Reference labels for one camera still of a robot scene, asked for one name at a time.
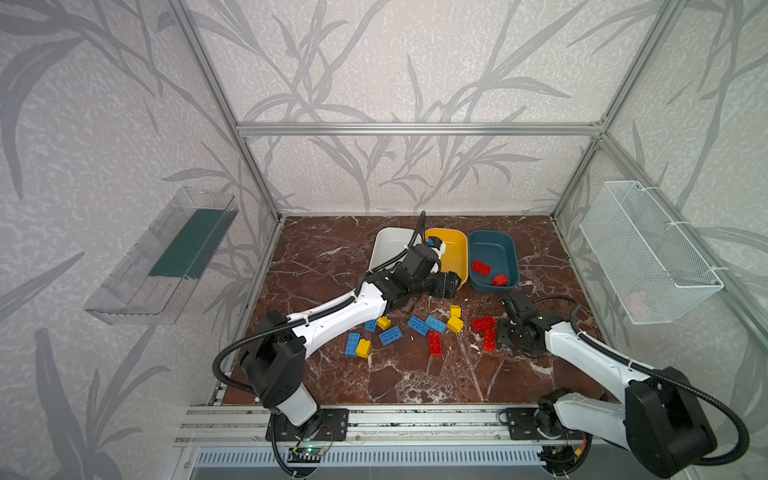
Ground yellow brick lower centre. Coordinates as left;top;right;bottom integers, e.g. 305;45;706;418
446;316;464;334

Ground red small brick top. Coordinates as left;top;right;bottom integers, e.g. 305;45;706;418
491;274;509;286

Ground red brick wide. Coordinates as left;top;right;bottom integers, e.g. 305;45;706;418
472;316;496;333

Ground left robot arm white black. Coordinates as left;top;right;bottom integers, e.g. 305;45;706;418
211;212;461;439

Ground white plastic bin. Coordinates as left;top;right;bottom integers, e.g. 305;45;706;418
369;227;424;271

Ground yellow brick far left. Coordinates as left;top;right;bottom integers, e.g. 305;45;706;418
355;339;372;359

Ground white wire mesh basket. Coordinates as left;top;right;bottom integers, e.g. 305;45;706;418
580;180;724;325

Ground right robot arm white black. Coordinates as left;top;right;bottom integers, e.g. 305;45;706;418
496;292;750;478

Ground yellow plastic bin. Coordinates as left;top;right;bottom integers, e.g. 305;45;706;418
426;228;469;288

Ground right wiring bundle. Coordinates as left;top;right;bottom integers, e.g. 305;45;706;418
538;425;589;475

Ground yellow slope brick small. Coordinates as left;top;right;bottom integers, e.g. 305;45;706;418
377;316;391;330

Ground dark teal plastic bin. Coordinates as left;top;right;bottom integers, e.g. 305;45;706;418
468;230;520;295

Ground clear plastic wall shelf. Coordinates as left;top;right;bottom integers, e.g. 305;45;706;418
84;187;239;326

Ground aluminium front rail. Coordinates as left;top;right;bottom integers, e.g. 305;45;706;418
173;403;667;448

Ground left circuit board with wires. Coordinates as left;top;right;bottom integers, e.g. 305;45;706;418
287;423;334;463

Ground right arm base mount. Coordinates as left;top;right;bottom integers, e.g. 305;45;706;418
496;405;584;442

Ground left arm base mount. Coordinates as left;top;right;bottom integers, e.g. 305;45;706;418
265;408;350;442

